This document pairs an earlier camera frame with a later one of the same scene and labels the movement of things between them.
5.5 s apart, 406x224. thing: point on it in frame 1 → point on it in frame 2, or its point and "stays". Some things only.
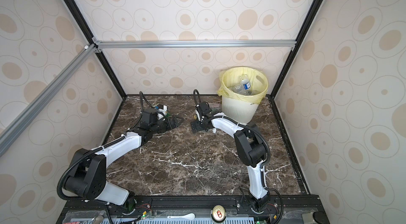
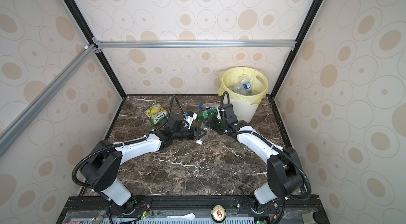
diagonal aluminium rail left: [35, 108] stays
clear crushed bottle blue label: [245, 84] stays
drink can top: [218, 213] stays
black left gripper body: [163, 126] → [184, 134]
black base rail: [79, 209] stays
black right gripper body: [199, 124] → [217, 127]
